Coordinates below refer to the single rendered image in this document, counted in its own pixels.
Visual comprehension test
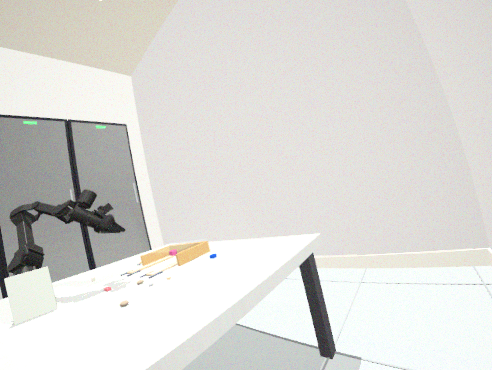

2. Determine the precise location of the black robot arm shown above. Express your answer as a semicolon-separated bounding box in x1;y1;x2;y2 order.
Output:
6;190;113;276

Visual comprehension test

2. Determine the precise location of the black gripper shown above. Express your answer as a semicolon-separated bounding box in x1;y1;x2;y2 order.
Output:
82;211;125;234

